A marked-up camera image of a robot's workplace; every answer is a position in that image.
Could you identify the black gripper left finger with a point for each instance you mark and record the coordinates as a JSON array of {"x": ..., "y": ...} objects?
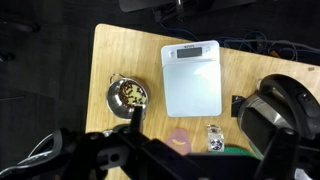
[{"x": 137, "y": 120}]

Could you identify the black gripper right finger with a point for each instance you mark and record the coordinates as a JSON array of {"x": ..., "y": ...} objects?
[{"x": 280, "y": 150}]

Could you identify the silver pot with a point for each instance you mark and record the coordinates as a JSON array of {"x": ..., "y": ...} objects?
[{"x": 116, "y": 101}]

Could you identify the white kitchen scale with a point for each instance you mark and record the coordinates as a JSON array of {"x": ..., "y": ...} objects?
[{"x": 193, "y": 86}]

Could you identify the green plate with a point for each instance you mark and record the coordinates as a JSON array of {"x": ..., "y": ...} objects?
[{"x": 237, "y": 150}]

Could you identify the small glass spice jar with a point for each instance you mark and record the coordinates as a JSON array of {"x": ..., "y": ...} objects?
[{"x": 215, "y": 140}]

